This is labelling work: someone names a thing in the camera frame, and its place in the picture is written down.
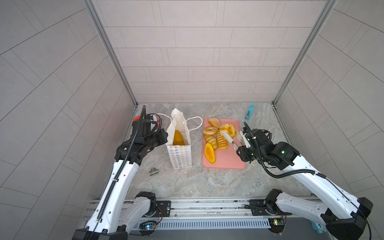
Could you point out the white paper bag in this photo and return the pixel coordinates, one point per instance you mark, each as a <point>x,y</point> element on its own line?
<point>180,156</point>

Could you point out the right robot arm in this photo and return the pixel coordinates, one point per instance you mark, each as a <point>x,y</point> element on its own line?
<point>343,215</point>

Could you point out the small metal fitting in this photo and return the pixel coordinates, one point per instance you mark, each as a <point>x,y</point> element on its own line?
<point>153,171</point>

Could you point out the ridged spiral bread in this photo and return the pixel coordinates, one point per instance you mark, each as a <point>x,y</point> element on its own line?
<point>222,142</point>

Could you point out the orange oval bread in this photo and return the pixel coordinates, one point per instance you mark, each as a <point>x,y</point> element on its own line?
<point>210,153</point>

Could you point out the teal bottle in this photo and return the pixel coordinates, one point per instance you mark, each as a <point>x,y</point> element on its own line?
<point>249,112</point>

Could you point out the braided ring bread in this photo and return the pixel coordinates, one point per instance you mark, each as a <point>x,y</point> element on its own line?
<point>210,130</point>

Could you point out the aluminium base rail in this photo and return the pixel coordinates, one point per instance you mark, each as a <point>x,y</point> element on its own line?
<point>203,214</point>

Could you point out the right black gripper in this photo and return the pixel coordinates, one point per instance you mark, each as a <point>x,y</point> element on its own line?
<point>241,150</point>

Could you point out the round scored bun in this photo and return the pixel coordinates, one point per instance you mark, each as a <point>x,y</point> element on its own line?
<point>214,122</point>

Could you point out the bundt ring bread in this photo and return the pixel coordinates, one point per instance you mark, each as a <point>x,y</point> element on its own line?
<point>229,129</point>

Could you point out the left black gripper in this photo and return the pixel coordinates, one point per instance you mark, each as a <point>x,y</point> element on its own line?
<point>162,139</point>

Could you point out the small ridged bread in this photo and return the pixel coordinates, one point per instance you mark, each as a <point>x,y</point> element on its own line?
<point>213,141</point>

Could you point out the long baguette bread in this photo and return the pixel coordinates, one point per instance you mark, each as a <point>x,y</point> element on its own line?
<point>178,139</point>

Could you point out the pink tray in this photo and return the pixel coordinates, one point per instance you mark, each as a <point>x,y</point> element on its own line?
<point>225,159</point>

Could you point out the blue owl number tag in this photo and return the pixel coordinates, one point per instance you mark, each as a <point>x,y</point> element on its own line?
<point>318,228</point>

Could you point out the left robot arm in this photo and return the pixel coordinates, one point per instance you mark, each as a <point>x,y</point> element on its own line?
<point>107,223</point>

